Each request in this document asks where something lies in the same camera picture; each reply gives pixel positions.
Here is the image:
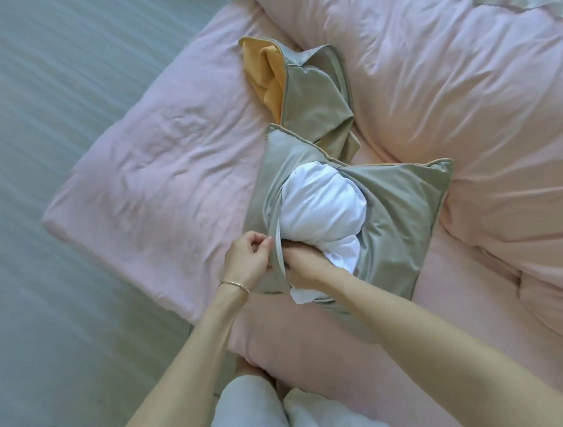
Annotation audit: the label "person's left hand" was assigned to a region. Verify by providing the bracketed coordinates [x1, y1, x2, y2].
[218, 229, 278, 299]

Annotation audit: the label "person's right hand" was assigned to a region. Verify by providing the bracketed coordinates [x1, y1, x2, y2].
[282, 237, 347, 292]

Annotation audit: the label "white cushion insert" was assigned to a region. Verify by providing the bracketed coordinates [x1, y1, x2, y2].
[276, 162, 373, 307]

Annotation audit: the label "grey-green cushion cover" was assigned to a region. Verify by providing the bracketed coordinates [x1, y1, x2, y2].
[238, 115, 463, 349]
[238, 31, 363, 169]

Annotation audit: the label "person's left forearm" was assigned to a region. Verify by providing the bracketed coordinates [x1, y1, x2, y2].
[105, 283, 255, 427]

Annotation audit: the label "person's right forearm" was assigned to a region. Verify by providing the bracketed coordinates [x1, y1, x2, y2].
[324, 258, 563, 427]

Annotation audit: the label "person's white trousers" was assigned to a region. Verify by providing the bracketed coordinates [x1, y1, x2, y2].
[206, 367, 402, 427]

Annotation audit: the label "pink bed sheet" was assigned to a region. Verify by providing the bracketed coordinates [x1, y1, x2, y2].
[31, 0, 563, 427]

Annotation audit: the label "pink duvet with white ruffle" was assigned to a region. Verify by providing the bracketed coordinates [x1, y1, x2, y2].
[222, 0, 563, 364]

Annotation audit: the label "thin gold bracelet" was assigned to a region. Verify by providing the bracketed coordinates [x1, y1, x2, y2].
[217, 279, 252, 303]

